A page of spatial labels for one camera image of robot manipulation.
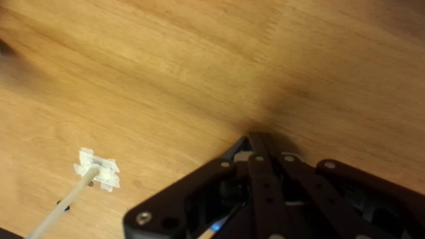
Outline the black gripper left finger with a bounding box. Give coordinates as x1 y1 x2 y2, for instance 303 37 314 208
124 131 290 239

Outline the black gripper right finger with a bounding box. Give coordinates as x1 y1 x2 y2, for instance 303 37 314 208
265 131 425 239

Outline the white adhesive cable mount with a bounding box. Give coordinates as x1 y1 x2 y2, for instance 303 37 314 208
74 147 123 192

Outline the white cable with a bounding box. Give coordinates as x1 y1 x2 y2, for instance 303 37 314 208
26 163 103 239

